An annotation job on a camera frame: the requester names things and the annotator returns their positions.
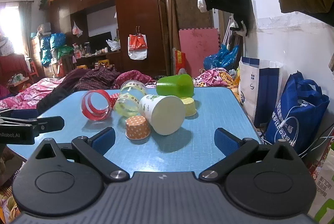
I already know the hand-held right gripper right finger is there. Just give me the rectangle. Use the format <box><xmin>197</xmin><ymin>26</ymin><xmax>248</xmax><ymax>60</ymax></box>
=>
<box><xmin>199</xmin><ymin>128</ymin><xmax>300</xmax><ymax>183</ymax></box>

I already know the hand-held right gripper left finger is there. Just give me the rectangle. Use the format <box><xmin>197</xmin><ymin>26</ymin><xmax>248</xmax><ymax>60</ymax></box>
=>
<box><xmin>33</xmin><ymin>127</ymin><xmax>130</xmax><ymax>184</ymax></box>

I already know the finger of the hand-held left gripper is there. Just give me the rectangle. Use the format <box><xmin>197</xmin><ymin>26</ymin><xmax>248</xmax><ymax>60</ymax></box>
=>
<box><xmin>0</xmin><ymin>108</ymin><xmax>39</xmax><ymax>120</ymax></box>
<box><xmin>0</xmin><ymin>116</ymin><xmax>65</xmax><ymax>135</ymax></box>

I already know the white paper cup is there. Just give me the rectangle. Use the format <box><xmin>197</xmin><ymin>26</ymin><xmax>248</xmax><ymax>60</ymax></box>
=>
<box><xmin>139</xmin><ymin>94</ymin><xmax>186</xmax><ymax>136</ymax></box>

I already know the orange polka dot paper cup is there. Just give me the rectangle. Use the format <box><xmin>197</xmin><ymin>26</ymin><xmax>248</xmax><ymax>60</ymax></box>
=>
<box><xmin>125</xmin><ymin>116</ymin><xmax>151</xmax><ymax>140</ymax></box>

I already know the red striped transparent cup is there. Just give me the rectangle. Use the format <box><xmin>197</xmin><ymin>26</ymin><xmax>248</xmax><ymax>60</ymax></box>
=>
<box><xmin>81</xmin><ymin>89</ymin><xmax>118</xmax><ymax>121</ymax></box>

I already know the clear cup with yellow print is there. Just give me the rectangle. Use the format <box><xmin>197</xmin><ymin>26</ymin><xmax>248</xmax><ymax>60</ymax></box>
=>
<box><xmin>113</xmin><ymin>80</ymin><xmax>148</xmax><ymax>118</ymax></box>

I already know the yellow small paper cup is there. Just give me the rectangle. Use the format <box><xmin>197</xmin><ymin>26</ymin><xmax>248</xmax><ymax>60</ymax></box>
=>
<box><xmin>181</xmin><ymin>97</ymin><xmax>197</xmax><ymax>117</ymax></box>

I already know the green plastic cup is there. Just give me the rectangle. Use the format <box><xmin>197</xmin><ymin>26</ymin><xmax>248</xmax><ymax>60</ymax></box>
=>
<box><xmin>156</xmin><ymin>74</ymin><xmax>194</xmax><ymax>98</ymax></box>

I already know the pink floral blanket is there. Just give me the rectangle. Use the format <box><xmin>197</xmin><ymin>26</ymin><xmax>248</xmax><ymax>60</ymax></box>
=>
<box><xmin>0</xmin><ymin>77</ymin><xmax>68</xmax><ymax>109</ymax></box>

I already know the dark plaid clothing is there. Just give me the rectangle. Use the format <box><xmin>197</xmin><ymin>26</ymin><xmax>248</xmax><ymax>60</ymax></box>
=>
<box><xmin>37</xmin><ymin>67</ymin><xmax>123</xmax><ymax>115</ymax></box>

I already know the floral cloth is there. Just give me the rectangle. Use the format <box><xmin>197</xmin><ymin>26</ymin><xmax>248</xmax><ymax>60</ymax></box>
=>
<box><xmin>193</xmin><ymin>69</ymin><xmax>240</xmax><ymax>89</ymax></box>

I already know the magenta blanket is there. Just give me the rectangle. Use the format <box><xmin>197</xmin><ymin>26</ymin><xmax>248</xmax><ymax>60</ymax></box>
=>
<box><xmin>115</xmin><ymin>70</ymin><xmax>157</xmax><ymax>89</ymax></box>

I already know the white and blue paper bag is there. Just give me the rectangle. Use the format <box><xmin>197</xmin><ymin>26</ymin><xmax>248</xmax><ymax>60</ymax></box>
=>
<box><xmin>239</xmin><ymin>57</ymin><xmax>283</xmax><ymax>128</ymax></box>

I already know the stack of blue green bags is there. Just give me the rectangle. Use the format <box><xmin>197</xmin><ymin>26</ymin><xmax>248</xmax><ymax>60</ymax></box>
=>
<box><xmin>39</xmin><ymin>33</ymin><xmax>73</xmax><ymax>66</ymax></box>

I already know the blue plastic bag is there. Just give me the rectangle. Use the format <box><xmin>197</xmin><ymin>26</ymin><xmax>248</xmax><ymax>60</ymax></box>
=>
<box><xmin>204</xmin><ymin>44</ymin><xmax>239</xmax><ymax>70</ymax></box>

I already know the blue fabric tote bag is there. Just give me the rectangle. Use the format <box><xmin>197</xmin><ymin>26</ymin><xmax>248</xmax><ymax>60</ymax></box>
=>
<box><xmin>263</xmin><ymin>71</ymin><xmax>330</xmax><ymax>157</ymax></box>

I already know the red package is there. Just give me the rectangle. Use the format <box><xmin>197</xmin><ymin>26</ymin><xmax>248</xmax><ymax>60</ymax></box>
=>
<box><xmin>175</xmin><ymin>50</ymin><xmax>186</xmax><ymax>75</ymax></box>

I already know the red and white plastic bag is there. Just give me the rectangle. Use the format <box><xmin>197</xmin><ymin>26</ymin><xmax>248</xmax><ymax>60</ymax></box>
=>
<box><xmin>128</xmin><ymin>34</ymin><xmax>148</xmax><ymax>60</ymax></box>

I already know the black television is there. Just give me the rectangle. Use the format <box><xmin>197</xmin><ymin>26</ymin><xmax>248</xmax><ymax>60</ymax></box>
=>
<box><xmin>88</xmin><ymin>32</ymin><xmax>113</xmax><ymax>53</ymax></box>

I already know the pink foam mat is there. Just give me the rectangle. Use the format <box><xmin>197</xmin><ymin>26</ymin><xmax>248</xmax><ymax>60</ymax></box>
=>
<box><xmin>179</xmin><ymin>28</ymin><xmax>219</xmax><ymax>76</ymax></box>

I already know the green and white bag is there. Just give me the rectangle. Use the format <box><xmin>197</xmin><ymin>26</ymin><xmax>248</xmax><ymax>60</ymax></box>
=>
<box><xmin>308</xmin><ymin>148</ymin><xmax>334</xmax><ymax>224</ymax></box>

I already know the dark wooden wardrobe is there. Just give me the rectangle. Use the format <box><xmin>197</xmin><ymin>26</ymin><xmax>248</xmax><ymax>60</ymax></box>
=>
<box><xmin>49</xmin><ymin>0</ymin><xmax>167</xmax><ymax>78</ymax></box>

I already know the wooden door board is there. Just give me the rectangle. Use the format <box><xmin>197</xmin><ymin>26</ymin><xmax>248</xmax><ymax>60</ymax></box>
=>
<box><xmin>166</xmin><ymin>0</ymin><xmax>225</xmax><ymax>75</ymax></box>

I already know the white earphone cable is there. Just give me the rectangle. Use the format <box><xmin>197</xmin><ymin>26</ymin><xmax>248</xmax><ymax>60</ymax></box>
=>
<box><xmin>271</xmin><ymin>100</ymin><xmax>334</xmax><ymax>159</ymax></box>

